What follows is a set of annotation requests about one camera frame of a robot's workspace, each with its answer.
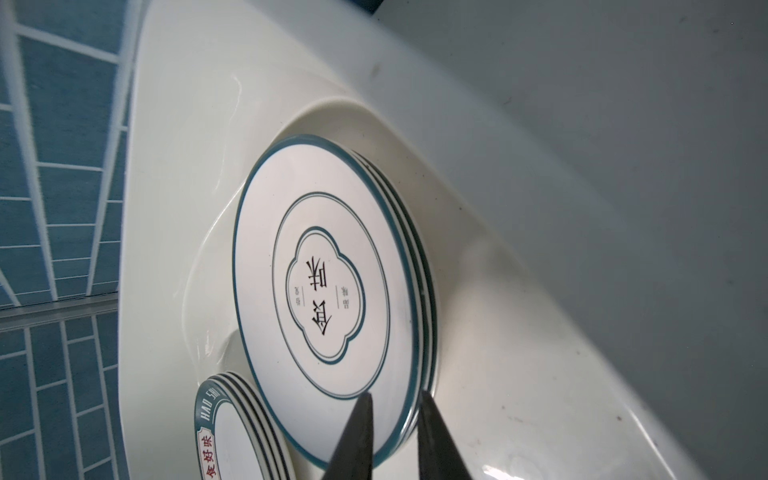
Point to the green rimmed plate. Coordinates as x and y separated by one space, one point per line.
429 312
235 435

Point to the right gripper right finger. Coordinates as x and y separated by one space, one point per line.
438 456

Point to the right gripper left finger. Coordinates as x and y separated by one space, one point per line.
353 456

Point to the white plastic bin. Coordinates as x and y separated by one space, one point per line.
524 393

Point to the white cloud-pattern plate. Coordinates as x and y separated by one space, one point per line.
326 297

